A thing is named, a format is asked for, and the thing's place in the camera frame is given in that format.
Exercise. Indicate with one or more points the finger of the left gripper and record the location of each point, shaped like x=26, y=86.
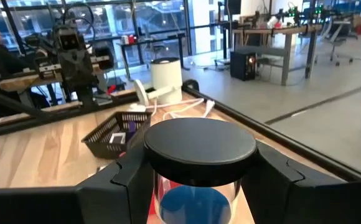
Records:
x=81, y=68
x=70, y=68

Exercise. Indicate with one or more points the black plastic basket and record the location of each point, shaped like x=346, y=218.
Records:
x=102, y=137

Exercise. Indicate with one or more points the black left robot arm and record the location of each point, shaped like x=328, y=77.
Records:
x=85, y=93

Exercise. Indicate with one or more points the black-capped hourglass blue sand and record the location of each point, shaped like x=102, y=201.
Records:
x=199, y=146

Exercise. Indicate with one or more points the black metal table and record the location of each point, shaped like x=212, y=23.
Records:
x=155, y=39

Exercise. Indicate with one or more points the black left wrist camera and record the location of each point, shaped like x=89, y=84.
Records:
x=69, y=39

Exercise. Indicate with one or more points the white digital clock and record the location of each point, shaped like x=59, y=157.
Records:
x=118, y=137

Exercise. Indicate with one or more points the wooden table grey legs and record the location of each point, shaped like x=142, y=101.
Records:
x=287, y=62

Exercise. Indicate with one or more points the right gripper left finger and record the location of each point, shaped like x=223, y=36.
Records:
x=105, y=202

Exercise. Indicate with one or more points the light wooden side table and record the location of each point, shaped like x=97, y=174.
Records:
x=18, y=82

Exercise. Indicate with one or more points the red and white containers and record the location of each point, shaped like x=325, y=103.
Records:
x=128, y=39

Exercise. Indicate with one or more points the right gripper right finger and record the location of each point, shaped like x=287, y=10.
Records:
x=292, y=202

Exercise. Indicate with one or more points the black computer tower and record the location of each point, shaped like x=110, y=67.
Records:
x=241, y=67

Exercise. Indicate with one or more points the grey office chair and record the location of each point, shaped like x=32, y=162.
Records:
x=339, y=40

